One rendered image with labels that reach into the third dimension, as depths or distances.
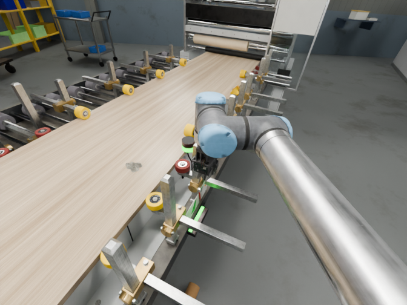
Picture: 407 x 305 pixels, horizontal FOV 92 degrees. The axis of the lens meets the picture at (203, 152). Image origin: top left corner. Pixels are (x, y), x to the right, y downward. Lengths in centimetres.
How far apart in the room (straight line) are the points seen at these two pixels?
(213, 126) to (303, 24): 251
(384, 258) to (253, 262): 152
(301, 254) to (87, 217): 161
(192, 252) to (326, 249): 149
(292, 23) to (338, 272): 275
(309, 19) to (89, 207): 275
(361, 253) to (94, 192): 93
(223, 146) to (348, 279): 32
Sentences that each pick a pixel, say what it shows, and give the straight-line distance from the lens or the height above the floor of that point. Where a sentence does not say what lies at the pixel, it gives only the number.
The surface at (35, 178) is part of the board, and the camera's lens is 121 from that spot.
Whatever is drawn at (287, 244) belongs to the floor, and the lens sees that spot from 196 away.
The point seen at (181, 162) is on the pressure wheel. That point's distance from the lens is 104.
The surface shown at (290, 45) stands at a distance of 293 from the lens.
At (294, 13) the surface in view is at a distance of 289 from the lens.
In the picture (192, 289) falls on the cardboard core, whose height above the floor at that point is 8.
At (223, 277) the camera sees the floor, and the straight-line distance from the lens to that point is 172.
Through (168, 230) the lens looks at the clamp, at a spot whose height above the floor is 86.
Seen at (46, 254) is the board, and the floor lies 90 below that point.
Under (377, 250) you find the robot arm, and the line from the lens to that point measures 32.
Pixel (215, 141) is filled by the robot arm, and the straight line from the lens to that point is 47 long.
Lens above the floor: 162
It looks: 40 degrees down
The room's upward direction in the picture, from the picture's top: 4 degrees clockwise
